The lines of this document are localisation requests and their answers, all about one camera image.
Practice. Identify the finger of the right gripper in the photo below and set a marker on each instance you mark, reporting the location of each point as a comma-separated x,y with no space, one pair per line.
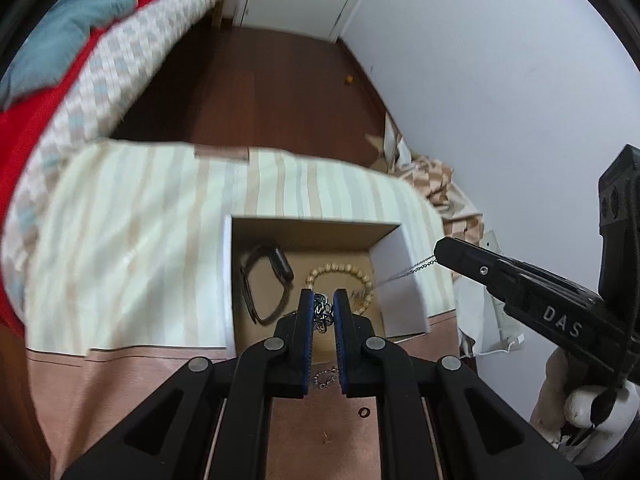
485,272

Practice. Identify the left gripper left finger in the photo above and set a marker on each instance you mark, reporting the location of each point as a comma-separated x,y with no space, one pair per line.
290,375

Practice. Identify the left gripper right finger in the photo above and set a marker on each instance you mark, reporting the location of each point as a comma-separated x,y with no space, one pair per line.
362,357

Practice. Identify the black smart watch band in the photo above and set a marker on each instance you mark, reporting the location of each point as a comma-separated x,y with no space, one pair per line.
266,283

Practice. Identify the white cardboard box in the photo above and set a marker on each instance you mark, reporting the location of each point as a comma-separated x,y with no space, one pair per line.
371,260

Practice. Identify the checkered brown cloth pile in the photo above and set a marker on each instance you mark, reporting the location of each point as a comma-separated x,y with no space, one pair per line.
434,180

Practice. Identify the checkered bed sheet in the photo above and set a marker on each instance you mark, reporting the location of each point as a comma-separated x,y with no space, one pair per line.
108,77

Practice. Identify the red bed blanket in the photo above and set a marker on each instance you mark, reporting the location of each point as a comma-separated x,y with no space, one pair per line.
21,128

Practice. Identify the teal quilt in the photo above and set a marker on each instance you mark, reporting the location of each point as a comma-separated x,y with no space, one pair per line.
53,46

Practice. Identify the white wall socket strip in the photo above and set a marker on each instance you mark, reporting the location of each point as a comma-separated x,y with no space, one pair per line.
490,242

